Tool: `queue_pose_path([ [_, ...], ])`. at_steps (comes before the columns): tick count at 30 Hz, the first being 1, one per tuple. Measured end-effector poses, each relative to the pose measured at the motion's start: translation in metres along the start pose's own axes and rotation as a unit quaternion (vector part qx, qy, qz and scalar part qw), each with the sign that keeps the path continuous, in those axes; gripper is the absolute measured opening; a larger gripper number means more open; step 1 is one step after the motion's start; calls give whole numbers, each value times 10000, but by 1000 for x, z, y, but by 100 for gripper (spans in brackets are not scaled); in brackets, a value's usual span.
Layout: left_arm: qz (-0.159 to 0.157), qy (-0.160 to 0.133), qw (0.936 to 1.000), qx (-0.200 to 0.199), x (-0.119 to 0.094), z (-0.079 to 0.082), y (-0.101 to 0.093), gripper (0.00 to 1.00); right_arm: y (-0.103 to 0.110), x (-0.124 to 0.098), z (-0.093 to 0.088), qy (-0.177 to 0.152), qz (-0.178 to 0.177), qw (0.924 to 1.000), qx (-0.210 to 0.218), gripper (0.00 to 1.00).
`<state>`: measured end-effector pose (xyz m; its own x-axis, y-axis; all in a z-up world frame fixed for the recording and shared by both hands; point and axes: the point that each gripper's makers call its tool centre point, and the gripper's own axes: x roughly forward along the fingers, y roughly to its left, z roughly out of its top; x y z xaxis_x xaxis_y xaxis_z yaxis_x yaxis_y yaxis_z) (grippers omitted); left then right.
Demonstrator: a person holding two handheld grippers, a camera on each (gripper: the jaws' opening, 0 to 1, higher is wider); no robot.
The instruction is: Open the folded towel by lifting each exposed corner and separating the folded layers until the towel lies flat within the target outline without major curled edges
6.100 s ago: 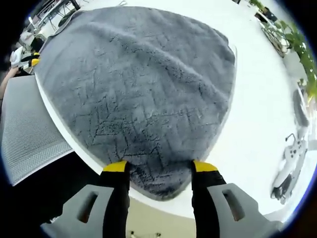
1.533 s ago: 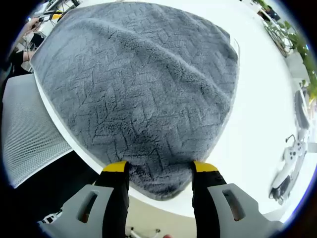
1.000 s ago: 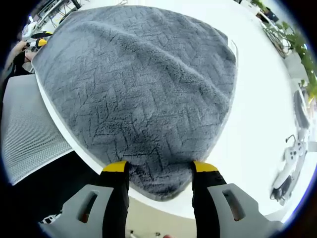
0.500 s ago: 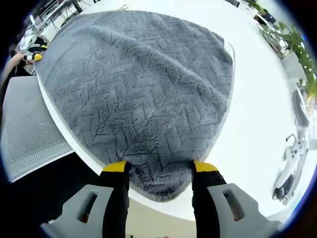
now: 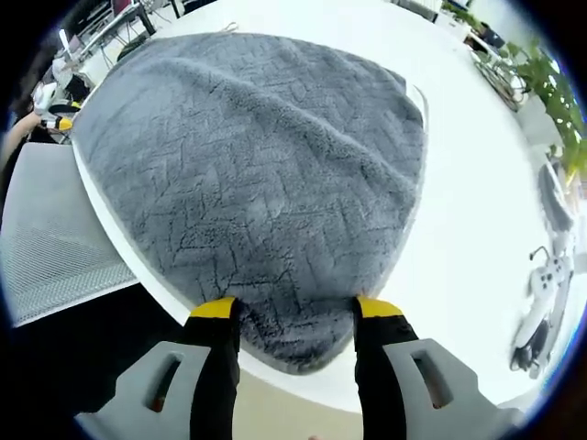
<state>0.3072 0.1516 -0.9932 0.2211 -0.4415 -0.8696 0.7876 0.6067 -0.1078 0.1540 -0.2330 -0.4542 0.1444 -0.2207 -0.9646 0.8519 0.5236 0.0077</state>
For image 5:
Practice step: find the green potted plant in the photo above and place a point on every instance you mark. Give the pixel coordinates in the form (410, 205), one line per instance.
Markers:
(555, 96)

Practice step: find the dark grey curved object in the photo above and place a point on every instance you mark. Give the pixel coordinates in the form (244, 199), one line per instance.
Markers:
(555, 201)

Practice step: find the grey textured towel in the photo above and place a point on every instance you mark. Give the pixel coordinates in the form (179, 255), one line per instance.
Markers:
(257, 183)

